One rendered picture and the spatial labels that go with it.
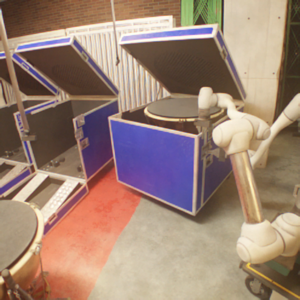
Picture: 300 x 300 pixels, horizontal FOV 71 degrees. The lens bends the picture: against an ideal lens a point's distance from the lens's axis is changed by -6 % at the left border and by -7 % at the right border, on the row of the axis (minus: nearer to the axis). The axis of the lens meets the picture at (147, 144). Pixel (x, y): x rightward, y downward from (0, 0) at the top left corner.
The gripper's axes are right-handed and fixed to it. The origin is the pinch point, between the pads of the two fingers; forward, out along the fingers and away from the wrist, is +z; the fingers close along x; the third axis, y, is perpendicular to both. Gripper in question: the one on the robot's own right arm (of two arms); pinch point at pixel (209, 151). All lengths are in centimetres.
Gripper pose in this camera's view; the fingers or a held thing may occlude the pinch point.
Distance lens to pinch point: 193.9
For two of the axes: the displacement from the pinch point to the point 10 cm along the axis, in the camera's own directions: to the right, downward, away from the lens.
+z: -9.2, -1.1, 3.8
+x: 0.6, 9.1, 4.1
